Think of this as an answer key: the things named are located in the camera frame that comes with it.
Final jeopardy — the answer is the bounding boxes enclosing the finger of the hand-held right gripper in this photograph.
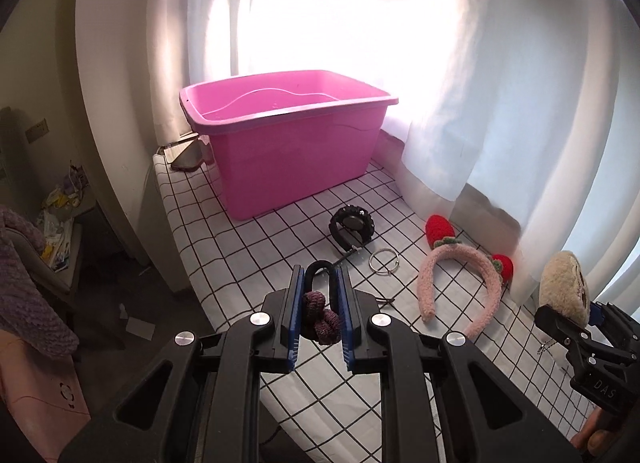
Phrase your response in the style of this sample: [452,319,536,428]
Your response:
[590,302,640,349]
[534,305,591,351]

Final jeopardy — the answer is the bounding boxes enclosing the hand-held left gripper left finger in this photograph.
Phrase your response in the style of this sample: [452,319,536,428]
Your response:
[60,265,306,463]

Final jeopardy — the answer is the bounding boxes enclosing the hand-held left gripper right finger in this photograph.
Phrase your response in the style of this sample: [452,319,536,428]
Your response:
[336,265,583,463]

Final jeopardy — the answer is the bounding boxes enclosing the purple knot hair tie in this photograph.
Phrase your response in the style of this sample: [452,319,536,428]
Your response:
[300,259,346,346]

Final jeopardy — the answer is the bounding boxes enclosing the beige plush ball keychain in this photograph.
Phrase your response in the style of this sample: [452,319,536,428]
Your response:
[536,250,593,356]

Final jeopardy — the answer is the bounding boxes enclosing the small silver bangle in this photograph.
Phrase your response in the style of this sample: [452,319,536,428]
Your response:
[369,248,401,275]

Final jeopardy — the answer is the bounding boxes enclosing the pink fuzzy strawberry headband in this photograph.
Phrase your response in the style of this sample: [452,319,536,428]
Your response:
[417,214,516,339]

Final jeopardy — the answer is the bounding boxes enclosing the black wrist watch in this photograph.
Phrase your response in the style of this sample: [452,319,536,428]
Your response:
[328,206,374,259]

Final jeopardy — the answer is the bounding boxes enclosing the pink plastic bin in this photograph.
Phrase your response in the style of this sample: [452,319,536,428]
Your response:
[180,69,399,221]

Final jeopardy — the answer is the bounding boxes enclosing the person's right hand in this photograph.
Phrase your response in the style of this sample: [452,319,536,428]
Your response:
[570,408,608,456]

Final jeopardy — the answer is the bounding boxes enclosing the cream thick curtain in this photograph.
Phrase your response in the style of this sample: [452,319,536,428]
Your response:
[515,43,640,316]

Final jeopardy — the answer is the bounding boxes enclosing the white paper scrap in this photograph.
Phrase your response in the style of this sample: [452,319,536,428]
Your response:
[125,318,156,341]

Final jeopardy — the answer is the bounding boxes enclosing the pile of papers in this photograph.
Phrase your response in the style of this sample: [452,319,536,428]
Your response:
[39,160,87,274]

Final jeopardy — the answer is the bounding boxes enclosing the purple knitted blanket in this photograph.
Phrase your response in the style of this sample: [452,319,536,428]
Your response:
[0,206,81,359]

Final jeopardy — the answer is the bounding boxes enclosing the white sheer curtain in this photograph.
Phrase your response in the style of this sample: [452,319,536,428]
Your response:
[150,0,601,224]

